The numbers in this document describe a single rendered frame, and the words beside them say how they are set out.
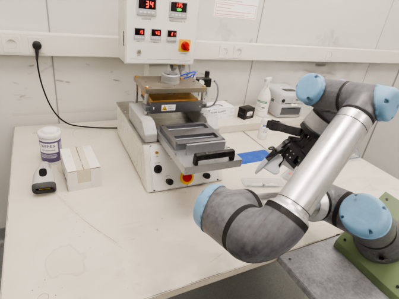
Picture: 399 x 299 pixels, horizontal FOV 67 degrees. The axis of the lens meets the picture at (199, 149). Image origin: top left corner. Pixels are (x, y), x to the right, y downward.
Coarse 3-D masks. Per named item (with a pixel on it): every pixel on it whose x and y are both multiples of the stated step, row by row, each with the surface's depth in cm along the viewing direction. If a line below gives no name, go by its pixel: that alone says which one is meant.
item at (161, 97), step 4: (144, 96) 131; (148, 96) 126; (152, 96) 126; (156, 96) 127; (160, 96) 127; (164, 96) 128; (168, 96) 129; (172, 96) 129; (176, 96) 130; (180, 96) 131; (184, 96) 131; (188, 96) 132; (192, 96) 132; (148, 100) 126; (152, 100) 122; (156, 100) 122; (160, 100) 123; (164, 100) 124; (168, 100) 124; (172, 100) 125; (176, 100) 126; (180, 100) 127; (184, 100) 128; (188, 100) 128
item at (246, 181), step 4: (244, 180) 131; (248, 180) 131; (252, 180) 132; (256, 180) 132; (260, 180) 132; (264, 180) 133; (268, 180) 133; (272, 180) 134; (276, 180) 134; (280, 180) 134; (244, 184) 128; (248, 184) 129; (252, 184) 129; (256, 184) 130; (260, 184) 130; (264, 184) 130; (268, 184) 131; (272, 184) 131; (276, 184) 131; (280, 184) 132
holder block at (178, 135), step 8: (160, 128) 117; (168, 128) 118; (176, 128) 119; (184, 128) 121; (192, 128) 122; (200, 128) 123; (208, 128) 120; (168, 136) 110; (176, 136) 111; (184, 136) 112; (192, 136) 114; (200, 136) 115; (208, 136) 117; (216, 136) 116; (176, 144) 105; (184, 144) 106
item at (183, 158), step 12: (168, 144) 109; (192, 144) 103; (204, 144) 105; (216, 144) 107; (180, 156) 103; (192, 156) 104; (180, 168) 100; (192, 168) 98; (204, 168) 101; (216, 168) 103
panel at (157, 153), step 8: (152, 144) 118; (160, 144) 119; (152, 152) 118; (160, 152) 119; (152, 160) 118; (160, 160) 119; (168, 160) 121; (152, 168) 118; (168, 168) 121; (176, 168) 123; (152, 176) 118; (160, 176) 120; (168, 176) 121; (176, 176) 123; (192, 176) 126; (200, 176) 127; (216, 176) 131; (152, 184) 118; (160, 184) 120; (176, 184) 123; (184, 184) 124; (192, 184) 126
